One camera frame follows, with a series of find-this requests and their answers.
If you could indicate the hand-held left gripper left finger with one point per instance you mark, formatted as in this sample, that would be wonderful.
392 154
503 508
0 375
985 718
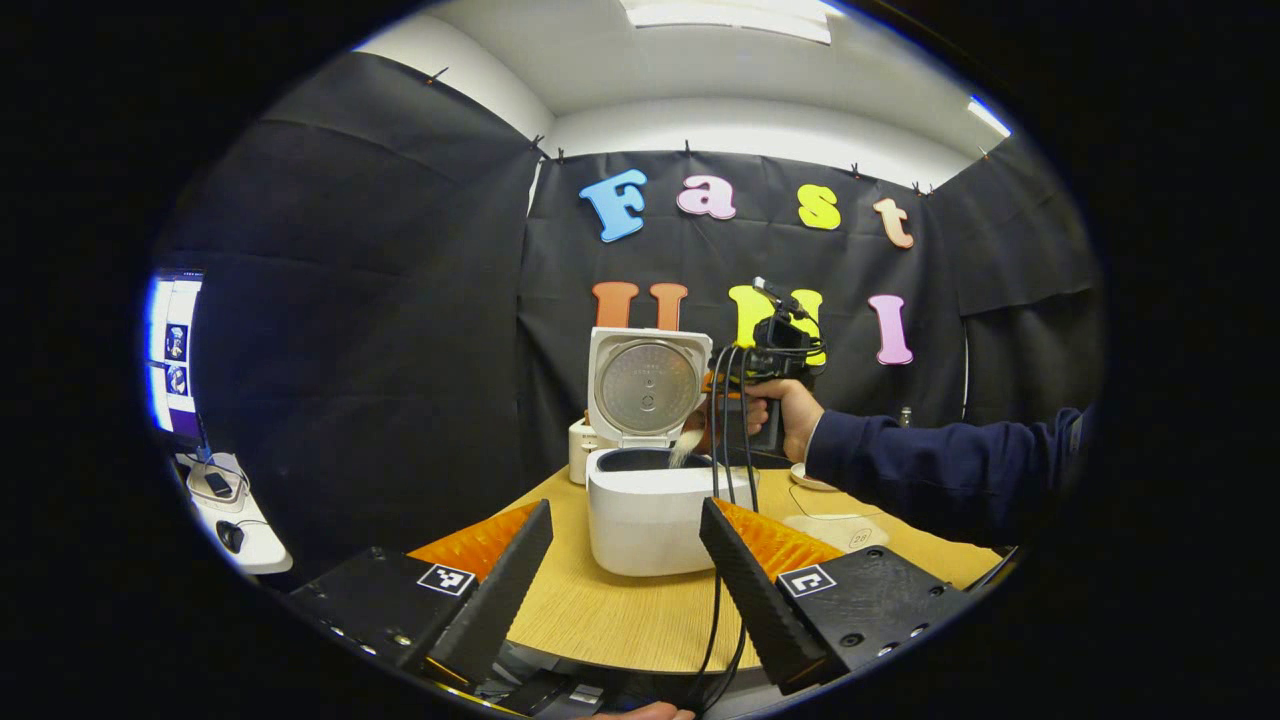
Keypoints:
500 600

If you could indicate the black backdrop cloth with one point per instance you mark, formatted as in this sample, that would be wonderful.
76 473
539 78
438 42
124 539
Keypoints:
380 300

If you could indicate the computer monitor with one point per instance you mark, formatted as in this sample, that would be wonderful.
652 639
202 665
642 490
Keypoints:
172 355

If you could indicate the brown wooden spoon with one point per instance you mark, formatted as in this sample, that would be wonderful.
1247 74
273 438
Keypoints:
700 430

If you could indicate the small white appliance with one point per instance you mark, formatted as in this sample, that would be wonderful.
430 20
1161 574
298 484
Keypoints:
580 450

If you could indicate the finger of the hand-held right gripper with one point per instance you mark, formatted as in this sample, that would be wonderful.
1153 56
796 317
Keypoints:
710 382

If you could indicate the small ceiling light panel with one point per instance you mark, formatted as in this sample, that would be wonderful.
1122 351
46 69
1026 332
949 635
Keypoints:
988 116

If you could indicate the white side desk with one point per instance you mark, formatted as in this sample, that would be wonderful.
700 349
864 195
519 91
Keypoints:
255 540

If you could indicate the white rice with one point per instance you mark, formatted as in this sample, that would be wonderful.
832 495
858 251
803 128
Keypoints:
682 452

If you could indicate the clear rice container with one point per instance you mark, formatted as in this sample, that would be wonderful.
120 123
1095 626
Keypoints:
840 530

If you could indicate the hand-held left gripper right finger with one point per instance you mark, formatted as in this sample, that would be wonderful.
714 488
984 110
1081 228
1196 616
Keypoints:
750 590

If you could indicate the white rice cooker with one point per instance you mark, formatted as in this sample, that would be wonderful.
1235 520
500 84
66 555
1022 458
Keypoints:
645 520

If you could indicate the black phone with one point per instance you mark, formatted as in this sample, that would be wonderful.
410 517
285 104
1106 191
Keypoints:
217 484

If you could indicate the white round plate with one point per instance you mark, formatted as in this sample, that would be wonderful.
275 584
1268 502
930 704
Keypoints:
805 480

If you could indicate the large ceiling light panel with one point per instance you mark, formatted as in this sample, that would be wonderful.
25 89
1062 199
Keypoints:
725 15

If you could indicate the black computer mouse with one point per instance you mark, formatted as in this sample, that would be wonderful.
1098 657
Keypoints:
231 536

